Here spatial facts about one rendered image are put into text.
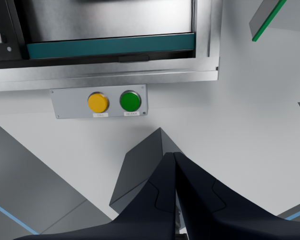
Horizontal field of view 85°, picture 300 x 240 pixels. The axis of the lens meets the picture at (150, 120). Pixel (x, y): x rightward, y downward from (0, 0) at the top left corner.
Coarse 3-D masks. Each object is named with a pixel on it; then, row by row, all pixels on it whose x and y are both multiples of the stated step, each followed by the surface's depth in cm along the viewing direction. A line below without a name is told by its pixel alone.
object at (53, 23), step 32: (32, 0) 34; (64, 0) 33; (96, 0) 33; (128, 0) 33; (160, 0) 33; (32, 32) 35; (64, 32) 35; (96, 32) 35; (128, 32) 35; (160, 32) 35
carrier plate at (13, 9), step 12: (0, 0) 29; (12, 0) 30; (0, 12) 30; (12, 12) 30; (0, 24) 30; (12, 24) 30; (12, 36) 31; (0, 48) 32; (12, 48) 31; (24, 48) 33; (0, 60) 32; (12, 60) 34
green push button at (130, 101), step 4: (128, 92) 34; (132, 92) 34; (124, 96) 34; (128, 96) 34; (132, 96) 34; (136, 96) 34; (120, 100) 34; (124, 100) 34; (128, 100) 34; (132, 100) 34; (136, 100) 34; (124, 104) 34; (128, 104) 34; (132, 104) 34; (136, 104) 34; (124, 108) 34; (128, 108) 34; (132, 108) 34; (136, 108) 35
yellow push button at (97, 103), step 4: (92, 96) 34; (96, 96) 34; (100, 96) 34; (88, 100) 34; (92, 100) 34; (96, 100) 34; (100, 100) 34; (104, 100) 34; (88, 104) 35; (92, 104) 34; (96, 104) 34; (100, 104) 34; (104, 104) 34; (92, 108) 35; (96, 108) 35; (100, 108) 35; (104, 108) 35
